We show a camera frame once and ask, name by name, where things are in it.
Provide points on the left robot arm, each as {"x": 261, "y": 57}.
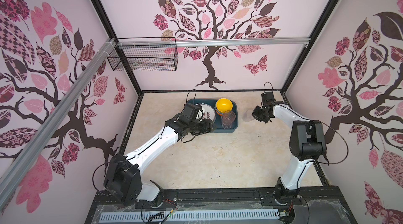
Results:
{"x": 124, "y": 175}

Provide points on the pinkish clear cup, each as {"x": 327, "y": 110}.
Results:
{"x": 229, "y": 114}

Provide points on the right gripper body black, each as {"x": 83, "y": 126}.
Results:
{"x": 259, "y": 113}

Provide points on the black wire basket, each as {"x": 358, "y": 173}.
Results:
{"x": 145, "y": 54}

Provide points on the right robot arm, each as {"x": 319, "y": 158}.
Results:
{"x": 306, "y": 144}

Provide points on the aluminium rail back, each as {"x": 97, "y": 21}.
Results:
{"x": 214, "y": 42}

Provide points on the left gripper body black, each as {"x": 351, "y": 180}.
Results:
{"x": 195, "y": 127}

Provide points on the aluminium rail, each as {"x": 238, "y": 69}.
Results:
{"x": 214, "y": 42}
{"x": 19, "y": 168}

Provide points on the aluminium rail left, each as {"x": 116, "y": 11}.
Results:
{"x": 19, "y": 168}

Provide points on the white vented cable duct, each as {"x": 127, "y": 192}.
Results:
{"x": 186, "y": 216}

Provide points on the yellow plastic bowl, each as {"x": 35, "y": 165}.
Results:
{"x": 223, "y": 105}

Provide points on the teal plastic bin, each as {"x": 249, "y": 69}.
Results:
{"x": 219, "y": 128}

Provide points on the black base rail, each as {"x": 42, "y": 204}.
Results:
{"x": 313, "y": 205}

